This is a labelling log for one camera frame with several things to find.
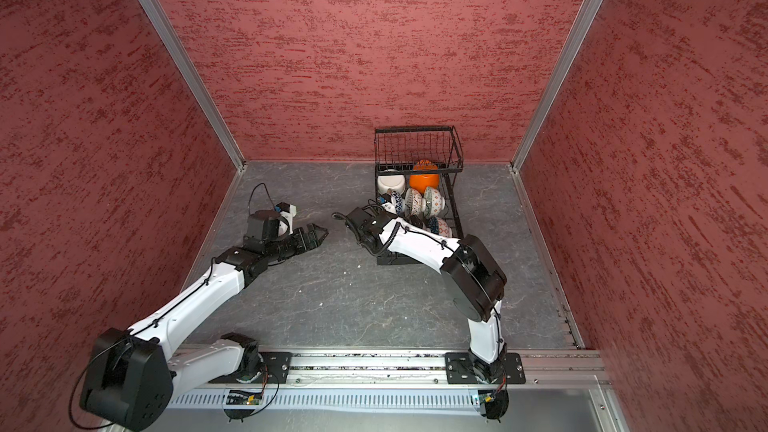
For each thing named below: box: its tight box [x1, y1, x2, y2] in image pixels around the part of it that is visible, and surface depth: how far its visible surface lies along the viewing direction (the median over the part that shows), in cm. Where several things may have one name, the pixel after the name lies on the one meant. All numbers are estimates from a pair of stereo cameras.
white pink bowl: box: [377, 174, 406, 194], surface depth 107 cm
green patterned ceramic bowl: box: [424, 186, 445, 218], surface depth 99 cm
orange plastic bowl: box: [409, 174, 440, 194], surface depth 109 cm
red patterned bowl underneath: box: [405, 188, 422, 216], surface depth 98 cm
